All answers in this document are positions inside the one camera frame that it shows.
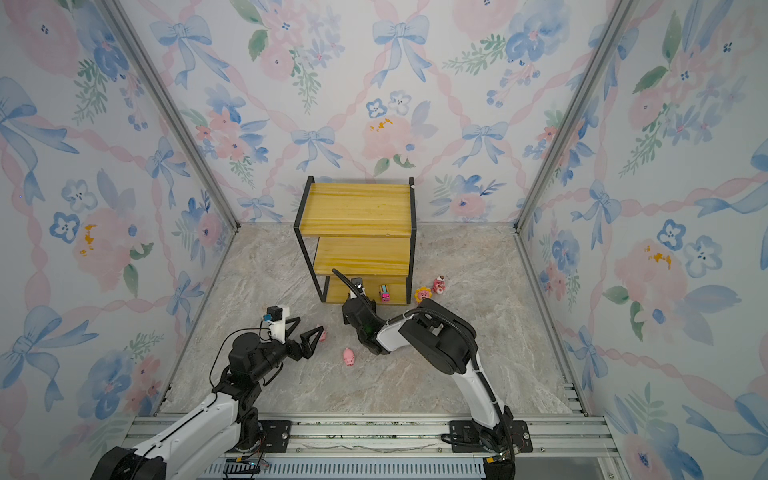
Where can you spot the wooden shelf black metal frame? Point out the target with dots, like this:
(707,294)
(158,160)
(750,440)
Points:
(362,230)

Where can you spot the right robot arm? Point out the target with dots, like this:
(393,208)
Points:
(448,343)

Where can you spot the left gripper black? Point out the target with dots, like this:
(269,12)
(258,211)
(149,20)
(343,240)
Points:
(296,353)

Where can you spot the pink bear toy with cherry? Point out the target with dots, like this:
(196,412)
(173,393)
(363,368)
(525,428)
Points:
(439,285)

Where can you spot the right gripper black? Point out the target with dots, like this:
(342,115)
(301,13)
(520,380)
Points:
(348,304)

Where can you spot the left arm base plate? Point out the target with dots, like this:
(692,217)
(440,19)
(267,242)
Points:
(263,436)

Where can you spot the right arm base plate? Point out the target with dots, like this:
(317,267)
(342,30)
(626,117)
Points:
(469,437)

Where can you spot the pink bear toy yellow petals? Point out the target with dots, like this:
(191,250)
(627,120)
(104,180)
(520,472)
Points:
(422,294)

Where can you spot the aluminium corner post right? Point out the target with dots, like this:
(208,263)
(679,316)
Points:
(615,27)

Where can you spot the pink pig toy front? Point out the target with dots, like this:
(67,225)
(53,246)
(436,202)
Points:
(349,357)

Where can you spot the aluminium corner post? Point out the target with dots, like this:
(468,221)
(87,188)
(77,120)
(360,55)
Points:
(615,27)
(118,21)

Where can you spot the aluminium corner post left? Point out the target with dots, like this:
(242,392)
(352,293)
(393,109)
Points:
(118,21)

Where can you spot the colourful robot toy pink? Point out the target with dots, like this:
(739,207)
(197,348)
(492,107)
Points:
(384,293)

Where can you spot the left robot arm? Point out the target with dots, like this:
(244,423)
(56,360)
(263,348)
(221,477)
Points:
(226,419)

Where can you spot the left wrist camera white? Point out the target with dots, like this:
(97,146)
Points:
(275,319)

